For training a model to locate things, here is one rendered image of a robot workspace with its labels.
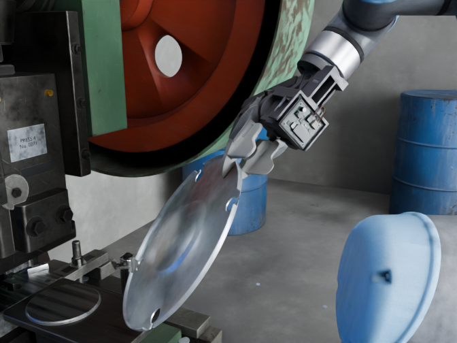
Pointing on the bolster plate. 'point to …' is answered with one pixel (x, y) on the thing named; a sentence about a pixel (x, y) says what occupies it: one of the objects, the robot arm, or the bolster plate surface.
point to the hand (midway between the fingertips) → (228, 171)
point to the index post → (127, 269)
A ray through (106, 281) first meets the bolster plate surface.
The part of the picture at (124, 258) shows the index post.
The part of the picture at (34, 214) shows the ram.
